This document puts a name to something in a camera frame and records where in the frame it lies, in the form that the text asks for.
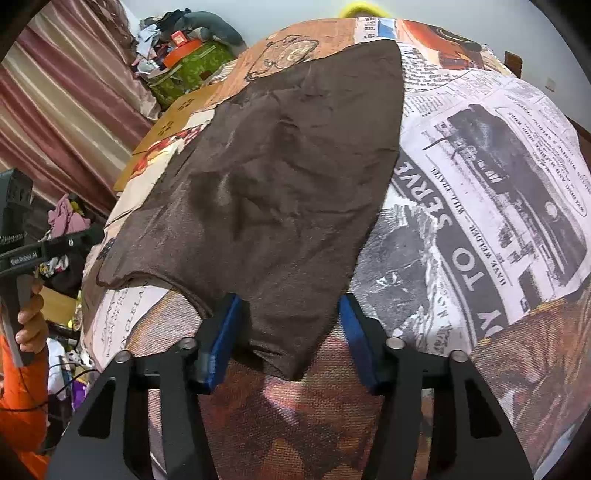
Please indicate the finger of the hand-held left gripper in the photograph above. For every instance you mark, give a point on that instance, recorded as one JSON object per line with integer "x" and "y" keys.
{"x": 74, "y": 241}

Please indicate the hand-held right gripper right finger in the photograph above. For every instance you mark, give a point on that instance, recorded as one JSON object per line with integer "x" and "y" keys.
{"x": 358, "y": 341}

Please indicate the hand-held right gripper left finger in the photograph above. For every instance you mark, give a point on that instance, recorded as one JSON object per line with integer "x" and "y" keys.
{"x": 226, "y": 341}

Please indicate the brown t-shirt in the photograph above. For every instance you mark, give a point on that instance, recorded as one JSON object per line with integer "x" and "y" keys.
{"x": 277, "y": 184}

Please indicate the person's left forearm orange sleeve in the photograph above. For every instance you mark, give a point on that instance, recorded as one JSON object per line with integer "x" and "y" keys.
{"x": 23, "y": 401}

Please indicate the pile of mixed clothes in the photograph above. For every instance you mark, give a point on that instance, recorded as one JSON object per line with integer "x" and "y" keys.
{"x": 152, "y": 41}

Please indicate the person's left hand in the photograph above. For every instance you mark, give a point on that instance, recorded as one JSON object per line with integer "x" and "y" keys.
{"x": 33, "y": 323}

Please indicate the pink crumpled cloth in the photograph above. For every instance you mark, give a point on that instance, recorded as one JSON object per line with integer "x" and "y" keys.
{"x": 67, "y": 217}

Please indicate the pink and gold curtain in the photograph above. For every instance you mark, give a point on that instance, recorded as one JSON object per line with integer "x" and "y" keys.
{"x": 60, "y": 115}

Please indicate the flattened cardboard box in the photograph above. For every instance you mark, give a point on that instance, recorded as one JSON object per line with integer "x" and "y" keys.
{"x": 178, "y": 113}

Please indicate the newspaper print bedsheet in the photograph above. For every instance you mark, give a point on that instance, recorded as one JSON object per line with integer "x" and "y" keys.
{"x": 485, "y": 207}

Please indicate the green patterned basket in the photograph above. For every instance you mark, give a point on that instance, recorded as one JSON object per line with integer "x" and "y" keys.
{"x": 194, "y": 71}

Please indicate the orange box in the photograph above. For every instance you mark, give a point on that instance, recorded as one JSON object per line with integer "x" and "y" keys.
{"x": 184, "y": 50}

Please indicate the grey plush pillow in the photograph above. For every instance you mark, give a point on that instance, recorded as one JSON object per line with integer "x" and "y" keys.
{"x": 214, "y": 25}

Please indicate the yellow foam tube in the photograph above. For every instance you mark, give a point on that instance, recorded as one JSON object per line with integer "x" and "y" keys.
{"x": 358, "y": 8}

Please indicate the dark wooden bed post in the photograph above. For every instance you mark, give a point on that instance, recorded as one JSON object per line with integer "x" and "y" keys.
{"x": 512, "y": 64}

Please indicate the white wall outlet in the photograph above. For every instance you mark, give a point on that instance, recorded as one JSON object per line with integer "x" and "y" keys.
{"x": 550, "y": 85}

